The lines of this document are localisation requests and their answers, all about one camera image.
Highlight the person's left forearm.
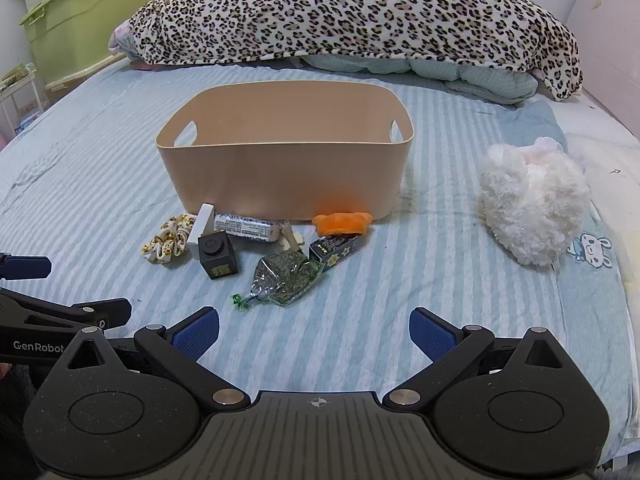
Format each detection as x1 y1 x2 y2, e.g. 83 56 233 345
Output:
0 360 46 480

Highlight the small beige plastic piece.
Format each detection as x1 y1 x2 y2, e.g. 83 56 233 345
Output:
279 220 306 254

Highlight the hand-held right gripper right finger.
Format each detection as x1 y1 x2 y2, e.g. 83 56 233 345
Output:
382 307 586 411

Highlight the yellow patterned scrunchie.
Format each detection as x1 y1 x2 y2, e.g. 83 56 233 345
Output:
141 213 197 266

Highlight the light blue rabbit print blanket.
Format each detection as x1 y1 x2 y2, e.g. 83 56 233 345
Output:
494 98 636 361

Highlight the small dark toy with green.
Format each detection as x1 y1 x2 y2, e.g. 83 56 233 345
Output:
231 250 325 311

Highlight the beige plastic basket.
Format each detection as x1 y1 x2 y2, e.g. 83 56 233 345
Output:
155 80 416 226

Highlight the white wire rack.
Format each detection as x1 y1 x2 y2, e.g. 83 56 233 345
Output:
0 62 49 142

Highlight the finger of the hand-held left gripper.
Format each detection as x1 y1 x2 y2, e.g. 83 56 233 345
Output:
0 254 52 281
0 287 132 333

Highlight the dark blue star box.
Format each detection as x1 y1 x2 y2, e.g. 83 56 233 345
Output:
308 234 369 272

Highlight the blue striped bed sheet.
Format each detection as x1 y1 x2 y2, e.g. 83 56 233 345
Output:
0 55 640 461

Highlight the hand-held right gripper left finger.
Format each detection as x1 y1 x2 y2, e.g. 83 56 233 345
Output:
50 307 251 413

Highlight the white cylindrical roll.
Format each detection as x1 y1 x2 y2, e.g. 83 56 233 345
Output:
214 212 281 245

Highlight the small white box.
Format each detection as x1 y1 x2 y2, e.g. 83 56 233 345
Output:
187 203 216 261

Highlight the white fluffy plush toy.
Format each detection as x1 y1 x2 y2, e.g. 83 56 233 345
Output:
479 136 592 267

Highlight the leopard print blanket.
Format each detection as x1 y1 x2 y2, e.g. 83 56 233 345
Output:
120 0 584 102

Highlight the small dark packet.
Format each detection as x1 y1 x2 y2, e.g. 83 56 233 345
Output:
197 230 239 279

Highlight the pink floral cloth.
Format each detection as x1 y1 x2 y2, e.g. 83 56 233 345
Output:
109 22 139 64

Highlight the white headboard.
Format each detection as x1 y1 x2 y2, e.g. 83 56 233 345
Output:
565 0 640 141

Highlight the orange plush toy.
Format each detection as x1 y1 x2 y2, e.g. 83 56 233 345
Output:
312 211 375 237

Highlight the light green quilt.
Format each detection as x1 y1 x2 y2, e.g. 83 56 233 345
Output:
300 52 539 106

